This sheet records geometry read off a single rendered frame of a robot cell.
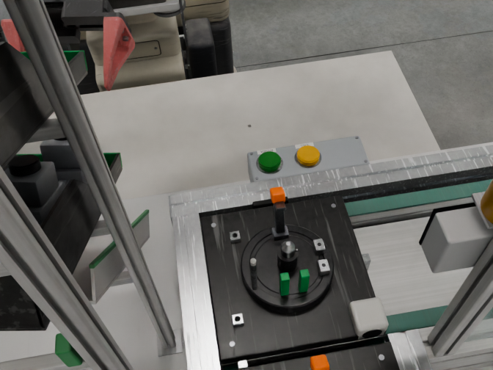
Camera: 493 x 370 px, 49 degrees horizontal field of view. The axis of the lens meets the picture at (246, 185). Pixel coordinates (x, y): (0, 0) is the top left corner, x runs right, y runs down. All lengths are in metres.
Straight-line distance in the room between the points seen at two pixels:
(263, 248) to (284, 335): 0.13
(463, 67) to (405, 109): 1.50
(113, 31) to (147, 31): 0.72
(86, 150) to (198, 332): 0.41
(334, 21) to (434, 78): 0.59
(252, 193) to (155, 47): 0.58
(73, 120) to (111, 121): 0.75
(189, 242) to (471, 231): 0.47
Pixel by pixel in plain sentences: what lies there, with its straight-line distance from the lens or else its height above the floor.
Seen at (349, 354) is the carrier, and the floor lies 0.97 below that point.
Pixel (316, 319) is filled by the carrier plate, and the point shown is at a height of 0.97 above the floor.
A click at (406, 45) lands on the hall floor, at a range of 2.76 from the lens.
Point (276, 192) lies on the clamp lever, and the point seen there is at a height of 1.07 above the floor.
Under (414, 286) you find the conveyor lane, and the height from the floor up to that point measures 0.92.
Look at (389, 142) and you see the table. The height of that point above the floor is 0.86.
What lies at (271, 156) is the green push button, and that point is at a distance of 0.96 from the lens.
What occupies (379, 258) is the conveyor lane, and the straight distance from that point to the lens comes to 0.93.
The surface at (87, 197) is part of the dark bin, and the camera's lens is 0.57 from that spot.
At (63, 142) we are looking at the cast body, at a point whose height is 1.27.
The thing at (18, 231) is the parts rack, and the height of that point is 1.50.
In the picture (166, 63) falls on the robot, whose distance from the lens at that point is 1.41.
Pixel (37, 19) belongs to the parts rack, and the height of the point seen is 1.50.
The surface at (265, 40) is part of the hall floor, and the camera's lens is 2.72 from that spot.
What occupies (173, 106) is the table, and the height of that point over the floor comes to 0.86.
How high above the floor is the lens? 1.72
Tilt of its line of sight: 54 degrees down
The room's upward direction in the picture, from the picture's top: 3 degrees counter-clockwise
